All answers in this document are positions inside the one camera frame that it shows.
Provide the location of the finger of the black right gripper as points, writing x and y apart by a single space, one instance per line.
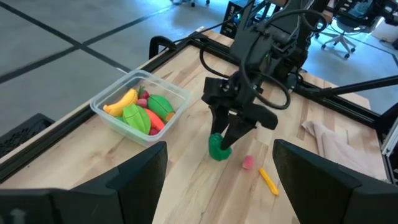
219 119
237 130

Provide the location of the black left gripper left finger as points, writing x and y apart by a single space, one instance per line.
133 186

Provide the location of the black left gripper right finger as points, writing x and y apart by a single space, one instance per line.
311 186

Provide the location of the dark green toy pepper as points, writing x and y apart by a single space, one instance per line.
219 152

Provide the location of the red toy strawberry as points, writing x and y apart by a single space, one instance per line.
154 132
143 93

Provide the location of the orange toy carrot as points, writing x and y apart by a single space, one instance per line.
155 119

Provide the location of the light green toy starfruit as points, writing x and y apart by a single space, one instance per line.
136 119

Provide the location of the yellow toy banana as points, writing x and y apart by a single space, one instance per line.
121 104

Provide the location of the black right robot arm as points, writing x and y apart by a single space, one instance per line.
280 31

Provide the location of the clear plastic tupperware container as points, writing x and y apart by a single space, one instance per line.
177 99

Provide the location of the small pink toy ball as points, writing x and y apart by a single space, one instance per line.
248 162

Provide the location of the yellow toy french fry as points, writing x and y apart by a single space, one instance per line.
269 181

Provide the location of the pink soft object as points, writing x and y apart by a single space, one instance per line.
339 146

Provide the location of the black computer tower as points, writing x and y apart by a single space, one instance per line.
231 21

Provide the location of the office chair white base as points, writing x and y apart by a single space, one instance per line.
340 39

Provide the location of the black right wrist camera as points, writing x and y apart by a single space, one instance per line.
264 116

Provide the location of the silver frame bracket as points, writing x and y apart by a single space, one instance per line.
390 137

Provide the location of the black aluminium table frame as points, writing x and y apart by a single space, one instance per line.
357 86

